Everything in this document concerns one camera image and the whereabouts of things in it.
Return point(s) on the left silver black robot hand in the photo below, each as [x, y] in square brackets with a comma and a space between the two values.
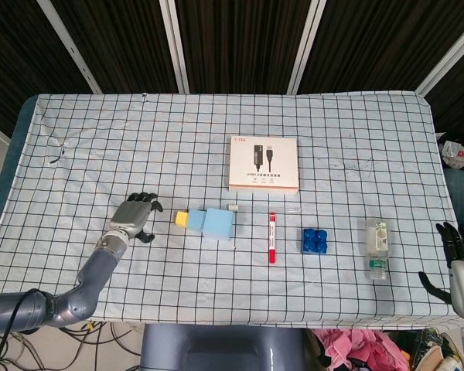
[129, 216]

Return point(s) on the blue-grey robot torso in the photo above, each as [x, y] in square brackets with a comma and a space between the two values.
[216, 348]

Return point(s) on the large light blue foam cube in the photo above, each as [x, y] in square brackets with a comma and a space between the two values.
[217, 223]

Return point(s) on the clear plastic bottle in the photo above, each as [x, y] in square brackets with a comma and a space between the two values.
[378, 247]

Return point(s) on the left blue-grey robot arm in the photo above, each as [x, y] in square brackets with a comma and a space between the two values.
[89, 278]

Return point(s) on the small yellow foam cube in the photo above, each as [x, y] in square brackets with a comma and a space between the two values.
[181, 219]

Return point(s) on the medium light blue foam cube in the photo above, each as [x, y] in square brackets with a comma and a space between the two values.
[196, 221]

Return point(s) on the red white marker pen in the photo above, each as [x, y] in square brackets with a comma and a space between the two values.
[272, 239]

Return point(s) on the blue toy building brick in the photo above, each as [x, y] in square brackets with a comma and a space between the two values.
[315, 241]

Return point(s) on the white black checkered tablecloth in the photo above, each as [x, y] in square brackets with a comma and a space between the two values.
[139, 116]

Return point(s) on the pink crumpled cloth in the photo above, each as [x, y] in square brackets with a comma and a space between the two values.
[355, 348]

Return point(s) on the white red plastic bag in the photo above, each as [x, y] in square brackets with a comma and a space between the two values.
[458, 152]

